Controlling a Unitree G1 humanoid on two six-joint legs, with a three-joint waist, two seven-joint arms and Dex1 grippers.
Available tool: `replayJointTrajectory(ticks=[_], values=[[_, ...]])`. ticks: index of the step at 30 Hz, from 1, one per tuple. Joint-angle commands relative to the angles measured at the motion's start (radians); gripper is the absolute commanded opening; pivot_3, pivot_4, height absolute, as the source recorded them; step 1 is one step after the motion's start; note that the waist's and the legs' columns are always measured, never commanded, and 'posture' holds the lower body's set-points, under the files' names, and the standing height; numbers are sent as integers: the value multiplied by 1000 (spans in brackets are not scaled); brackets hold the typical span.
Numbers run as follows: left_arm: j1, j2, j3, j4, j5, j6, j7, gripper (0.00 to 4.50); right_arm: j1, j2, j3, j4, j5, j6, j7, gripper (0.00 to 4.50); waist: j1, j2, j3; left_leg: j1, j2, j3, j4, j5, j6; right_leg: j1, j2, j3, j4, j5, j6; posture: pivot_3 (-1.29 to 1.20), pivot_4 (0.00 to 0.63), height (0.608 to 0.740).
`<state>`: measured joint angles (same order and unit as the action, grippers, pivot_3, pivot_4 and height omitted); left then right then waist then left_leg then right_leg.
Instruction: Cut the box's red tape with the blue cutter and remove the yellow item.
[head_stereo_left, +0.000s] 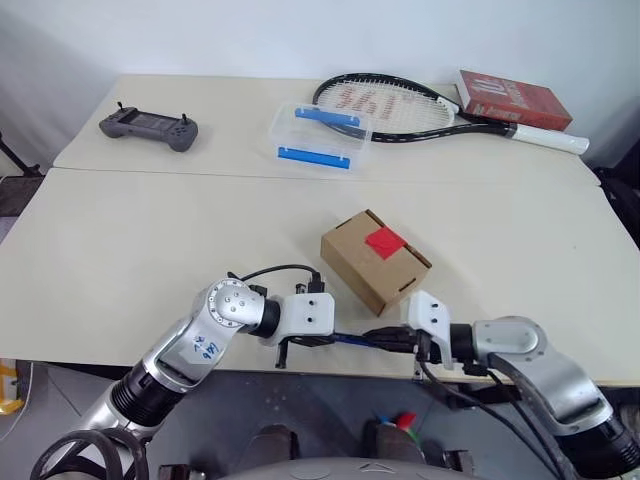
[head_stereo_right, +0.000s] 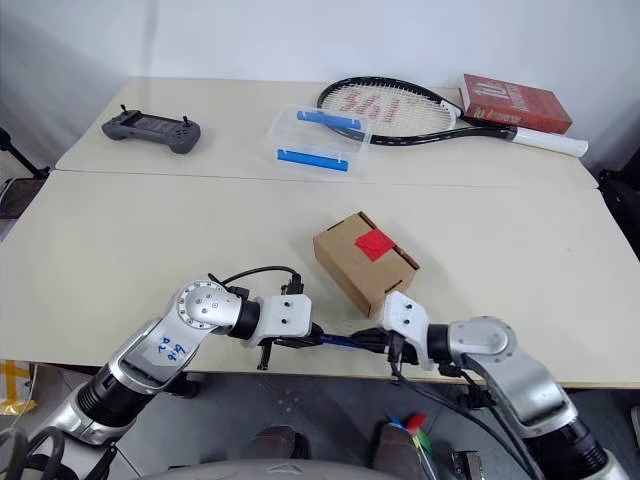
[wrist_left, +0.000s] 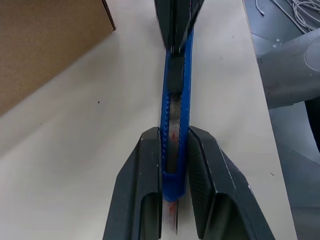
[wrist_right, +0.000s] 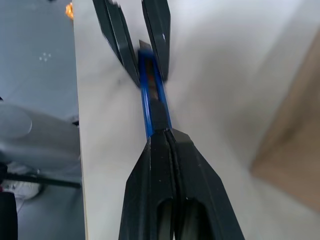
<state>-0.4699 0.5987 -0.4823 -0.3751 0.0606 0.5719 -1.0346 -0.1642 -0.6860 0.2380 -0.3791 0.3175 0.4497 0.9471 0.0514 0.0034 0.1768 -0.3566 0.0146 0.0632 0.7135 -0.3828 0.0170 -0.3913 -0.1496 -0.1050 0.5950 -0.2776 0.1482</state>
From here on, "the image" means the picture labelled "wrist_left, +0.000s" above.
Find brown cardboard box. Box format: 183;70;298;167
0;0;117;118

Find white cable bundle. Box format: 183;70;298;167
287;0;320;33

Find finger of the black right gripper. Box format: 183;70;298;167
154;0;176;54
175;0;204;55

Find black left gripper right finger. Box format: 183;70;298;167
187;126;276;240

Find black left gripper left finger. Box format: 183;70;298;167
102;126;163;240

